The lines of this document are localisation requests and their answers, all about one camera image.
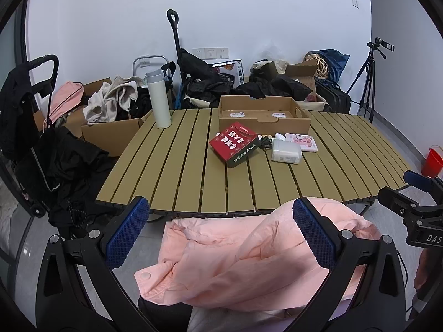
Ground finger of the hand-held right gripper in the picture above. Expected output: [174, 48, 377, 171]
[403, 170, 443, 194]
[378, 187, 424, 220]

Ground white thermos bottle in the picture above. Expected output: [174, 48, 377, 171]
[145, 69, 172, 129]

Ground person's right forearm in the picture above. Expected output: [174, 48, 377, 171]
[412, 249, 443, 319]

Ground pink and white packet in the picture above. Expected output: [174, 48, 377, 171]
[285, 133, 319, 153]

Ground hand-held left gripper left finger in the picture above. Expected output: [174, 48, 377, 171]
[35, 196, 156, 332]

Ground black jacket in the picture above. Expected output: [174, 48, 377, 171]
[16, 126, 116, 230]

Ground pink backpack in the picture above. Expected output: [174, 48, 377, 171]
[47, 81, 84, 123]

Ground black tripod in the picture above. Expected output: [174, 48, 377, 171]
[346, 43, 386, 123]

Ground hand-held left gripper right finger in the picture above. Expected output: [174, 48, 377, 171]
[291, 196, 407, 332]

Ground black trolley cart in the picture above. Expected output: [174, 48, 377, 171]
[166, 9, 222, 109]

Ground translucent white plastic box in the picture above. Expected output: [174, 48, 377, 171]
[271, 139, 302, 164]

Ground pink jacket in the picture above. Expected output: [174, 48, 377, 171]
[134, 196, 381, 310]

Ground black clothes pile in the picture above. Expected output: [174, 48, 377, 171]
[182, 76, 314, 109]

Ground shallow cardboard tray box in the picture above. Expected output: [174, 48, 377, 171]
[218, 95, 312, 135]

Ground dark cloth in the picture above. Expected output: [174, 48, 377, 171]
[138, 297, 193, 332]

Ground black suitcase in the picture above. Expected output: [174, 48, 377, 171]
[315, 81, 352, 114]

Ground beige clothes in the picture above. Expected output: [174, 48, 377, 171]
[83, 76, 148, 125]

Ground large cardboard box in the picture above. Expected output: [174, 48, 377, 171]
[35, 78, 153, 158]

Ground open cardboard box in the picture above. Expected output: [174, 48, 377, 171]
[249, 59, 329, 111]

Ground black folding cart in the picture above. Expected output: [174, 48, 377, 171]
[0, 55, 61, 215]

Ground wicker ball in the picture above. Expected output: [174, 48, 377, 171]
[305, 52, 329, 78]

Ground printed appliance box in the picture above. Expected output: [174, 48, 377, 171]
[211, 59, 244, 85]

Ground red bucket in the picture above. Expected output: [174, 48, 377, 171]
[421, 145, 443, 178]

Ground red printed box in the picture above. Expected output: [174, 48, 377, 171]
[209, 122, 259, 169]

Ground white metal chair frame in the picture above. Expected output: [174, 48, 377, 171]
[132, 55, 170, 80]

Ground blue bag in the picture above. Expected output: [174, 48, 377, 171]
[313, 49, 350, 82]

